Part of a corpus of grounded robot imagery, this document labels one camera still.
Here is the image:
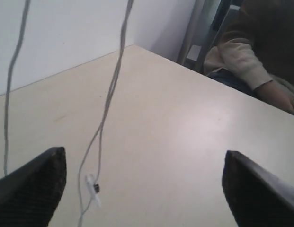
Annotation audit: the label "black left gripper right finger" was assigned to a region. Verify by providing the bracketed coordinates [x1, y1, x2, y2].
[222, 150, 294, 227]

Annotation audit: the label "seated person in brown sweater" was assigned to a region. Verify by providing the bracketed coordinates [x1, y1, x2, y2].
[204, 0, 294, 115]

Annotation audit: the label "grey metal door frame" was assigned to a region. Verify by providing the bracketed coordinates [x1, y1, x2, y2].
[177, 0, 231, 71]

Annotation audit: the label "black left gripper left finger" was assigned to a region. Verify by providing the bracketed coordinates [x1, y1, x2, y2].
[0, 147, 67, 227]

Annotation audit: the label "white wired earphones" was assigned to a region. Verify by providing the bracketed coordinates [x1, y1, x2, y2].
[3, 0, 134, 227]

